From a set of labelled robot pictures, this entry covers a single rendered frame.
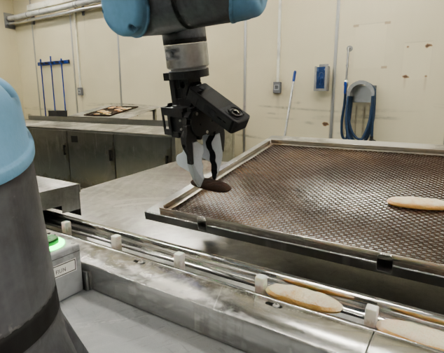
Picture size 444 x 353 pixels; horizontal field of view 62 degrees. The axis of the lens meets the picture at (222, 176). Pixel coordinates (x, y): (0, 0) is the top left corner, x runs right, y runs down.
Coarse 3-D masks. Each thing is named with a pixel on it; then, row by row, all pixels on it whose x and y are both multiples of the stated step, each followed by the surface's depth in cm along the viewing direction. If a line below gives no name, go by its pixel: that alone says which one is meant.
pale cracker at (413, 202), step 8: (392, 200) 65; (400, 200) 64; (408, 200) 64; (416, 200) 63; (424, 200) 63; (432, 200) 63; (440, 200) 63; (416, 208) 62; (424, 208) 62; (432, 208) 61; (440, 208) 61
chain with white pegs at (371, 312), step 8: (64, 224) 71; (64, 232) 71; (88, 240) 69; (112, 240) 64; (120, 240) 64; (120, 248) 64; (176, 256) 56; (184, 256) 57; (176, 264) 56; (184, 264) 57; (256, 280) 49; (264, 280) 49; (256, 288) 49; (264, 288) 49; (368, 304) 42; (368, 312) 41; (376, 312) 41; (368, 320) 42; (376, 320) 41; (376, 328) 42
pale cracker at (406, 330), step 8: (384, 320) 41; (392, 320) 41; (400, 320) 41; (384, 328) 40; (392, 328) 40; (400, 328) 40; (408, 328) 39; (416, 328) 39; (424, 328) 39; (432, 328) 40; (400, 336) 39; (408, 336) 38; (416, 336) 38; (424, 336) 38; (432, 336) 38; (440, 336) 38; (424, 344) 37; (432, 344) 37; (440, 344) 37
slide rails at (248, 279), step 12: (48, 228) 73; (60, 228) 74; (72, 228) 73; (84, 228) 73; (108, 240) 67; (144, 252) 62; (156, 252) 62; (168, 252) 62; (192, 264) 57; (204, 264) 57; (204, 276) 53; (228, 276) 53; (240, 276) 53; (252, 276) 53; (240, 288) 50; (348, 312) 44; (360, 312) 44; (360, 324) 42; (420, 324) 42
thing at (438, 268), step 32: (256, 160) 96; (288, 160) 93; (352, 160) 89; (384, 160) 87; (416, 160) 85; (192, 192) 78; (256, 192) 76; (288, 192) 74; (320, 192) 73; (224, 224) 63; (256, 224) 63; (288, 224) 62; (320, 224) 61; (352, 224) 60
